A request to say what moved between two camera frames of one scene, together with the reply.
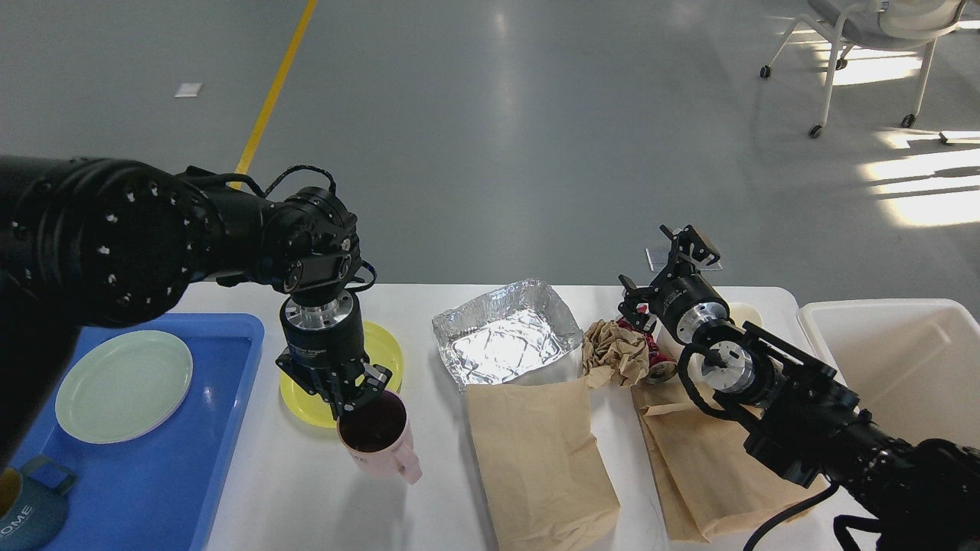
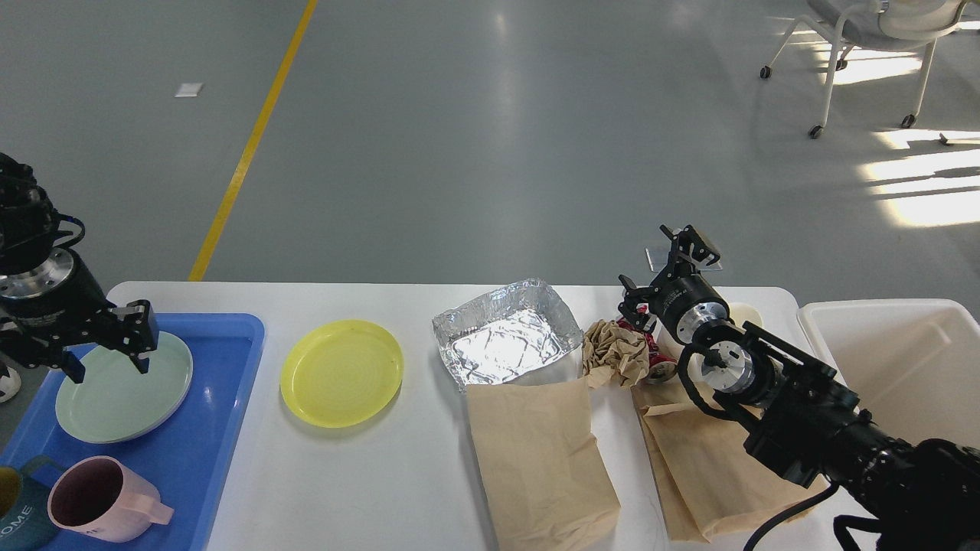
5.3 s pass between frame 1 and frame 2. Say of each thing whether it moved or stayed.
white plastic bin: stayed
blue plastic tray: stayed
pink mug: moved
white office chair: stayed
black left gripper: moved
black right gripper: stayed
